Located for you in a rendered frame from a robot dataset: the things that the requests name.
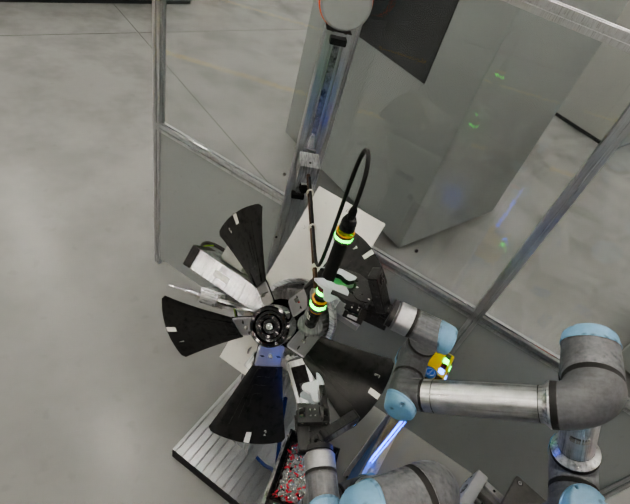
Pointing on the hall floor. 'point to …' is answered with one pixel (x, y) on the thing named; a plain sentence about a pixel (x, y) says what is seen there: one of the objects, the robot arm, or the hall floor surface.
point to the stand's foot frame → (230, 455)
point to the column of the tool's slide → (291, 211)
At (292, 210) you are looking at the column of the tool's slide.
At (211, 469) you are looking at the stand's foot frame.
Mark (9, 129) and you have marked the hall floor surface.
